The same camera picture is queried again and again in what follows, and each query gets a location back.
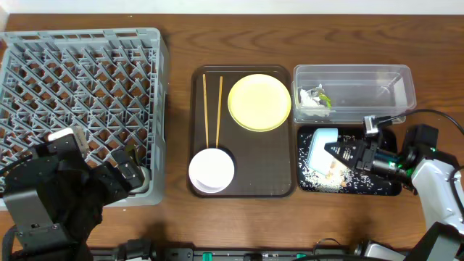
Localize blue bowl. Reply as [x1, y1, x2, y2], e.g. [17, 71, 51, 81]
[307, 128, 338, 176]

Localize green snack wrapper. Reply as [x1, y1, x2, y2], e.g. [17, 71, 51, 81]
[318, 92, 331, 109]

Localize wooden chopstick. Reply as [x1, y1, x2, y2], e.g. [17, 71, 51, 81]
[215, 75, 223, 148]
[202, 74, 209, 148]

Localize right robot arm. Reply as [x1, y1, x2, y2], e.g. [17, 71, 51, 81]
[323, 124, 463, 260]

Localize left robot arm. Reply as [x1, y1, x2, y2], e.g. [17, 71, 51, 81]
[2, 146, 145, 260]

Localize black waste tray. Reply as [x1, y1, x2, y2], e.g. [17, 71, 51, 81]
[297, 125, 402, 197]

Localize rice and nut scraps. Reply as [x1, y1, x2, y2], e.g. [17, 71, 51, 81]
[299, 133, 385, 193]

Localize white cup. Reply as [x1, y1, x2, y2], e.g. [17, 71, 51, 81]
[133, 166, 151, 194]

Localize crumpled white tissue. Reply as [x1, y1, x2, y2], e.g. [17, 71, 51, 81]
[300, 84, 330, 117]

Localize clear plastic bin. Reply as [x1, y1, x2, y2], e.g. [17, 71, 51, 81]
[292, 64, 417, 124]

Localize grey dish rack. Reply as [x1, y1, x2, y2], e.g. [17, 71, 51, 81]
[1, 28, 170, 207]

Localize dark brown serving tray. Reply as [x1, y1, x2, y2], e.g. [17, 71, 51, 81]
[189, 65, 296, 199]

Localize pink bowl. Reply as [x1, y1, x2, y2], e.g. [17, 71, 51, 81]
[188, 148, 235, 194]

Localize yellow plate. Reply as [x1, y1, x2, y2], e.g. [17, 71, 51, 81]
[227, 74, 291, 132]

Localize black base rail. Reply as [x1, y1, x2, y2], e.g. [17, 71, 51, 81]
[90, 238, 409, 261]

